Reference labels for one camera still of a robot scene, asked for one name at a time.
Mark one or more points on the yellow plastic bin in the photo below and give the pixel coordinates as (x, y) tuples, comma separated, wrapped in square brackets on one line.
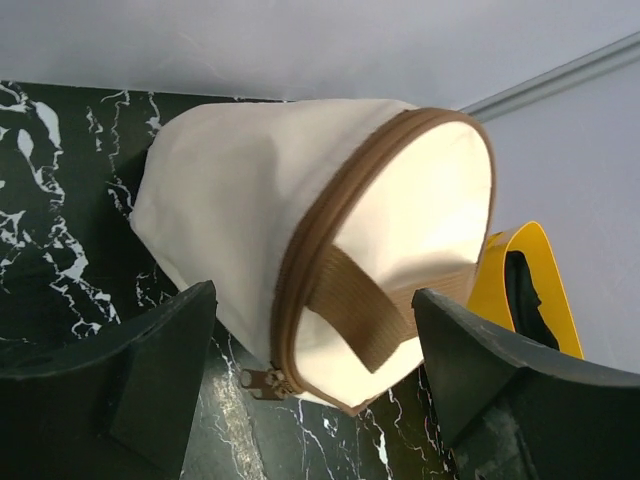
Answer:
[(488, 297)]

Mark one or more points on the cream laundry bag brown trim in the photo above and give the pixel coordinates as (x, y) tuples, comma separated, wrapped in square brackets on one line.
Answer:
[(317, 221)]

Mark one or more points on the black garment in bin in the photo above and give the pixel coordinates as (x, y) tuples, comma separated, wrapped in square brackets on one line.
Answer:
[(523, 301)]

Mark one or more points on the aluminium frame post right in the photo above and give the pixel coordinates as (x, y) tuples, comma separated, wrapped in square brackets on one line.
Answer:
[(595, 64)]

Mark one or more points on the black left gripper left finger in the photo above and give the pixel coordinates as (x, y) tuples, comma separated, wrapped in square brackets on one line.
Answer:
[(118, 405)]

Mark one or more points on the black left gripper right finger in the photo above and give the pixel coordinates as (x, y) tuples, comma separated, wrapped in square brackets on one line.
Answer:
[(511, 408)]

